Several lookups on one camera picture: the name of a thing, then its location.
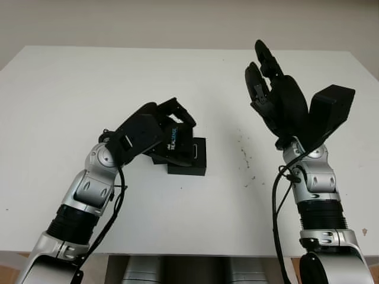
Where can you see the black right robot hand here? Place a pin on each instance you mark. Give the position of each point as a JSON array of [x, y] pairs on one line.
[[291, 100]]

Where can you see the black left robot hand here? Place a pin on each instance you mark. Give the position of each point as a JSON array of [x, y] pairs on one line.
[[146, 109]]

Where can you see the small silver camera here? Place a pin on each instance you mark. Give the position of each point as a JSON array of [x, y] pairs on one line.
[[195, 151]]

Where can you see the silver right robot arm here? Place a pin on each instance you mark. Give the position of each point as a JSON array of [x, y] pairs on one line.
[[319, 180]]

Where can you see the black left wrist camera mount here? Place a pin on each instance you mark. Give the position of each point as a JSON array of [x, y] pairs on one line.
[[142, 133]]

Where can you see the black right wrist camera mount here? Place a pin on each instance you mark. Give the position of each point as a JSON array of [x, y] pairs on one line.
[[331, 109]]

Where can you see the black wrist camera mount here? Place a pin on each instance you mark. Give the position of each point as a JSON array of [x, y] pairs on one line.
[[142, 133], [331, 109]]

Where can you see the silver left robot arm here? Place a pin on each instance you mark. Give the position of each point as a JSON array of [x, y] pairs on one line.
[[91, 186]]

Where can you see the grey robot torso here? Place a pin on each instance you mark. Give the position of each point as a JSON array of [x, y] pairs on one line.
[[192, 270]]

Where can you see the black box base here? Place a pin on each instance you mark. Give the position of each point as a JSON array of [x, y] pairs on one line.
[[189, 169]]

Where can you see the black printed box lid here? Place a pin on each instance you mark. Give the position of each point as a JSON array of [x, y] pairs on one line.
[[177, 142]]

